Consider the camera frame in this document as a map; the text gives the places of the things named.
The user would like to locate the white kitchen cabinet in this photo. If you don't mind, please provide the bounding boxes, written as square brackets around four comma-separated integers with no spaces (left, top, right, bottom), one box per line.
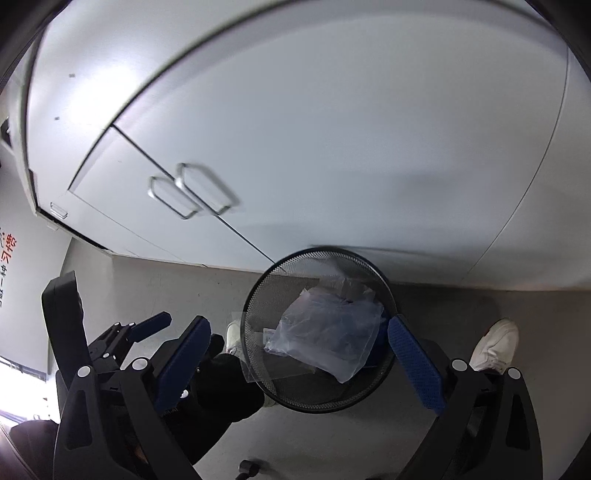
[18,0,591,291]

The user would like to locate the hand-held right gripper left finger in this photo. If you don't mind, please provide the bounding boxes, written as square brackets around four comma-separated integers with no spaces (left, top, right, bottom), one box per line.
[53,315,212,480]

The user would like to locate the black wire mesh trash bin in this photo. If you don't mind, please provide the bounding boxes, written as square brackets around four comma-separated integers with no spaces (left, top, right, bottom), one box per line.
[241,248,397,413]

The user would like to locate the person's white right shoe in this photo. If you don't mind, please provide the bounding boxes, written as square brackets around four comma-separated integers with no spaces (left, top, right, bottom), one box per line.
[468,318,520,376]

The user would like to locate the clear plastic bag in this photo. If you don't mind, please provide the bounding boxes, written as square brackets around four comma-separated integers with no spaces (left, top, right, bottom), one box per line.
[263,277,384,384]

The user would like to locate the person's left leg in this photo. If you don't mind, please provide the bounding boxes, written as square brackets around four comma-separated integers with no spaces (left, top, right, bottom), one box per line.
[173,332,266,464]

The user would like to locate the white wall sign red lettering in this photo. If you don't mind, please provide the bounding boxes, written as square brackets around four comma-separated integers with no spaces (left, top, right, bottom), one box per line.
[0,225,20,311]

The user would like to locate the person's white left shoe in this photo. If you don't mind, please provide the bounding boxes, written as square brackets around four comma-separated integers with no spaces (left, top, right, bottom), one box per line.
[226,322,243,357]

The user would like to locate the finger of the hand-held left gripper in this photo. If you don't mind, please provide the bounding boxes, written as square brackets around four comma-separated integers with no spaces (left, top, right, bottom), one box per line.
[130,311,172,343]
[41,271,92,384]

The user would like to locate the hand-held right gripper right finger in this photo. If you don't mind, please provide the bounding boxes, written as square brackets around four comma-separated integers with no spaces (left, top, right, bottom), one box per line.
[388,315,543,480]

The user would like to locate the person's white shoe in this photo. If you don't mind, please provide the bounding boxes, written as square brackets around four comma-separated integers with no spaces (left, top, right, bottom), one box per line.
[468,318,520,376]
[226,322,243,357]

